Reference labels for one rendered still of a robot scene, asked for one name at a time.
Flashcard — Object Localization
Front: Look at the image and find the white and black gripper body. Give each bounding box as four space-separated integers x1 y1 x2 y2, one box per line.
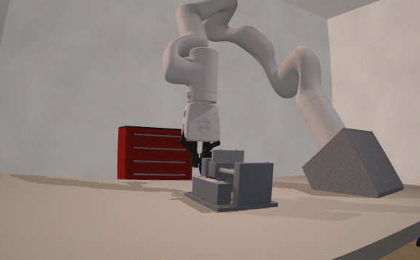
181 103 220 142

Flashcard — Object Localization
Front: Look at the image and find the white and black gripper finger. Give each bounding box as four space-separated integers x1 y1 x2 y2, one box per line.
200 141 220 158
179 131 199 167

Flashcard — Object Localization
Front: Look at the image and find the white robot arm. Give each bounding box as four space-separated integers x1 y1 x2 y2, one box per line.
162 0 346 153

